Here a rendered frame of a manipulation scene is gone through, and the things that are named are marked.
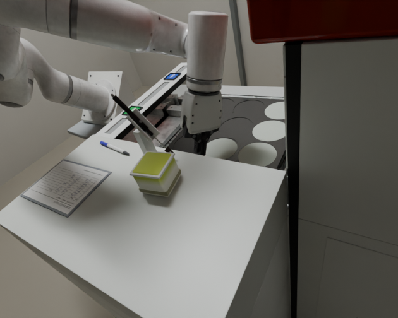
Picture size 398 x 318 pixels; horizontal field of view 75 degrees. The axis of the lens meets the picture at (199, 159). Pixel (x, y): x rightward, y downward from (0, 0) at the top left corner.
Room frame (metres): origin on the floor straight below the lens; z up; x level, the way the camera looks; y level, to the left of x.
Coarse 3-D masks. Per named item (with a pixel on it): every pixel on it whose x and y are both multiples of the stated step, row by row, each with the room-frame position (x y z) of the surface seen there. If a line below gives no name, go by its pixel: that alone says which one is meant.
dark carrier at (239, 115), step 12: (228, 108) 0.78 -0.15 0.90; (240, 108) 0.75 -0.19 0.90; (252, 108) 0.73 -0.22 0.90; (264, 108) 0.71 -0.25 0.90; (228, 120) 0.71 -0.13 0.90; (240, 120) 0.69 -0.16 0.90; (252, 120) 0.66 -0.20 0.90; (264, 120) 0.64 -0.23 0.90; (276, 120) 0.63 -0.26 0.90; (180, 132) 0.72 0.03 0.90; (216, 132) 0.66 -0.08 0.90; (228, 132) 0.64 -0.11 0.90; (240, 132) 0.62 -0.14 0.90; (252, 132) 0.60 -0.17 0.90; (180, 144) 0.66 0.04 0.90; (192, 144) 0.64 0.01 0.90; (240, 144) 0.57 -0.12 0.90; (276, 144) 0.52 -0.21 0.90; (276, 156) 0.48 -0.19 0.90; (276, 168) 0.43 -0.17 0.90
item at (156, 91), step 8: (184, 64) 1.14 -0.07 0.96; (176, 72) 1.10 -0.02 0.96; (184, 72) 1.06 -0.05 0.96; (160, 80) 1.05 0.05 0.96; (168, 80) 1.03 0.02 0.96; (176, 80) 1.00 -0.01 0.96; (152, 88) 1.00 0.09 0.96; (160, 88) 0.98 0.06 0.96; (168, 88) 0.95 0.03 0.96; (144, 96) 0.95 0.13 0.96; (152, 96) 0.94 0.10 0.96; (160, 96) 0.91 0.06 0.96; (136, 104) 0.90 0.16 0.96; (144, 104) 0.89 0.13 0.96; (112, 120) 0.83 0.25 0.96; (120, 120) 0.82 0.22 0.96; (104, 128) 0.79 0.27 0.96; (112, 128) 0.78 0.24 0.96; (120, 128) 0.76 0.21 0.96; (104, 136) 0.74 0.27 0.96; (112, 136) 0.72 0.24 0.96
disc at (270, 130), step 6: (258, 126) 0.62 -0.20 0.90; (264, 126) 0.61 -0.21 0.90; (270, 126) 0.60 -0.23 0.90; (276, 126) 0.60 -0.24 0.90; (282, 126) 0.59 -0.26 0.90; (258, 132) 0.59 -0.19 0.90; (264, 132) 0.58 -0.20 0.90; (270, 132) 0.58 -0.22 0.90; (276, 132) 0.57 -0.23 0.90; (282, 132) 0.56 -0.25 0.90; (258, 138) 0.57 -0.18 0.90; (264, 138) 0.56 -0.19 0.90; (270, 138) 0.55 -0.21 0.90; (276, 138) 0.54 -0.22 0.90
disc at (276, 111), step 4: (272, 104) 0.72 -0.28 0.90; (276, 104) 0.71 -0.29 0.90; (280, 104) 0.70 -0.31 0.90; (268, 108) 0.70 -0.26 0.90; (272, 108) 0.69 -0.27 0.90; (276, 108) 0.69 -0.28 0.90; (280, 108) 0.68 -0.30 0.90; (268, 112) 0.68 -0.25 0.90; (272, 112) 0.67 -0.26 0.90; (276, 112) 0.66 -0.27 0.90; (280, 112) 0.66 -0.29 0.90; (268, 116) 0.66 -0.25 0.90; (272, 116) 0.65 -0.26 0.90; (276, 116) 0.64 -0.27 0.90; (280, 116) 0.64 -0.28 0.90; (284, 116) 0.63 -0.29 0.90
